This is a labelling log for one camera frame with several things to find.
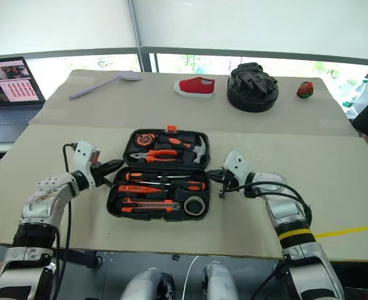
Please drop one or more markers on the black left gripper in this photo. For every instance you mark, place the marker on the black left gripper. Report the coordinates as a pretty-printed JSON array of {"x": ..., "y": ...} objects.
[{"x": 99, "y": 173}]

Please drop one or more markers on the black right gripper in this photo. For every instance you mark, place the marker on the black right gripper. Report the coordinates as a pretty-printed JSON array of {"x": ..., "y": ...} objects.
[{"x": 227, "y": 181}]

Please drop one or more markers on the black and orange screwdriver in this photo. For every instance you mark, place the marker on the black and orange screwdriver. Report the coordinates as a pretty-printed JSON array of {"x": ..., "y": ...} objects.
[
  {"x": 133, "y": 176},
  {"x": 191, "y": 186}
]

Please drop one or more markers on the orange test pen screwdriver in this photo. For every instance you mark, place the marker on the orange test pen screwdriver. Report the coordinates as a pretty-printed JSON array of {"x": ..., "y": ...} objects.
[{"x": 137, "y": 188}]

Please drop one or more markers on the black plastic tool case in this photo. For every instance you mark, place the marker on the black plastic tool case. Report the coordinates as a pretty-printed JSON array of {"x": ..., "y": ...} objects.
[{"x": 115, "y": 207}]

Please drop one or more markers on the black electrical tape roll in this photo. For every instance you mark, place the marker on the black electrical tape roll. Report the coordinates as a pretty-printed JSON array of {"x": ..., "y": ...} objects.
[{"x": 187, "y": 206}]

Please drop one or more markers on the orange and black utility knife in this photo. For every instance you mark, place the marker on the orange and black utility knife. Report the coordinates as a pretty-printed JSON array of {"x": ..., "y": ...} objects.
[{"x": 146, "y": 205}]

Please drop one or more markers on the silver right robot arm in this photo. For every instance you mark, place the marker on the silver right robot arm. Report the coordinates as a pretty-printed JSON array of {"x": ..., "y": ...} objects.
[{"x": 293, "y": 215}]

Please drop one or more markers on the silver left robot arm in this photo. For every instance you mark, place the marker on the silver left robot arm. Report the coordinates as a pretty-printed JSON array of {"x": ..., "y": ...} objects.
[{"x": 43, "y": 200}]

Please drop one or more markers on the orange and black tape measure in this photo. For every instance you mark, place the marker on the orange and black tape measure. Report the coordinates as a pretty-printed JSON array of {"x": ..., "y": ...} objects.
[{"x": 145, "y": 139}]

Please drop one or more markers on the claw hammer with orange grip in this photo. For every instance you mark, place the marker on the claw hammer with orange grip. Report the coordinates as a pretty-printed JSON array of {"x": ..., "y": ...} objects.
[{"x": 179, "y": 143}]

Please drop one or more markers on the beige paper table sheet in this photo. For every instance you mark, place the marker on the beige paper table sheet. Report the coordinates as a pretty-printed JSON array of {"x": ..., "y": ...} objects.
[
  {"x": 140, "y": 106},
  {"x": 265, "y": 218}
]

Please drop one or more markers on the round black case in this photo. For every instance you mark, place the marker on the round black case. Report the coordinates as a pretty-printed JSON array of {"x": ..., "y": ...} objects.
[{"x": 249, "y": 104}]

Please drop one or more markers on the dark blue table leg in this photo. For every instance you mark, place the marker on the dark blue table leg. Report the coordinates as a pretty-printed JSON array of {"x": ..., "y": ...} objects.
[{"x": 80, "y": 257}]

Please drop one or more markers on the small red canvas shoe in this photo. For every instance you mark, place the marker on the small red canvas shoe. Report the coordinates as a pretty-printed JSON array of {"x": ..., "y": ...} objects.
[{"x": 195, "y": 86}]

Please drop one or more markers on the small black clip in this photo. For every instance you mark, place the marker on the small black clip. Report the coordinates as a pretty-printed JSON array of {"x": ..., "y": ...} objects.
[{"x": 175, "y": 257}]

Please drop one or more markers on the long purple silicone spoon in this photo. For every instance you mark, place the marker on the long purple silicone spoon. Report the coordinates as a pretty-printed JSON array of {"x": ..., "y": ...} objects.
[{"x": 129, "y": 76}]

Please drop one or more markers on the black gloves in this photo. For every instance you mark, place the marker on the black gloves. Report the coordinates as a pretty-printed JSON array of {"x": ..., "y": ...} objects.
[{"x": 253, "y": 76}]

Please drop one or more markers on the silver rounded robot leg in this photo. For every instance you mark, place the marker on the silver rounded robot leg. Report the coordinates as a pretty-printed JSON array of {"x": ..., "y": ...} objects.
[
  {"x": 218, "y": 281},
  {"x": 143, "y": 284}
]

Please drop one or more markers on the open grey laptop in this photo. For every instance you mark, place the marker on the open grey laptop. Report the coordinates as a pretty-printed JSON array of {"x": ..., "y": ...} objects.
[{"x": 10, "y": 122}]

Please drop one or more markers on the red and green toy fruit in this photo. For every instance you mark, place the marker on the red and green toy fruit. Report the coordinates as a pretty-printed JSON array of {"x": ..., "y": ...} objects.
[{"x": 305, "y": 90}]

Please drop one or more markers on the yellow tape strip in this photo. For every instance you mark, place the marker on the yellow tape strip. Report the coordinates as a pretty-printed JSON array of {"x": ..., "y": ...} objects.
[{"x": 343, "y": 232}]

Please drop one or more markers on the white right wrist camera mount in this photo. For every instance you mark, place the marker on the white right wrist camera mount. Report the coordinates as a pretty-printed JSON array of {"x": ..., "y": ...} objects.
[{"x": 237, "y": 165}]

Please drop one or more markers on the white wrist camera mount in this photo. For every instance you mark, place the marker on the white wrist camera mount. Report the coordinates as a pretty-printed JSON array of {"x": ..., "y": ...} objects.
[
  {"x": 237, "y": 165},
  {"x": 83, "y": 156}
]

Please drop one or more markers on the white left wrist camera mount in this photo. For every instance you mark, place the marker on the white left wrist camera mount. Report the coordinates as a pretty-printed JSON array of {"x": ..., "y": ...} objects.
[{"x": 83, "y": 156}]

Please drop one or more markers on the grey window frame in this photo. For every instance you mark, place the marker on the grey window frame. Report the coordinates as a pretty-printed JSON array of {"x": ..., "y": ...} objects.
[{"x": 144, "y": 56}]

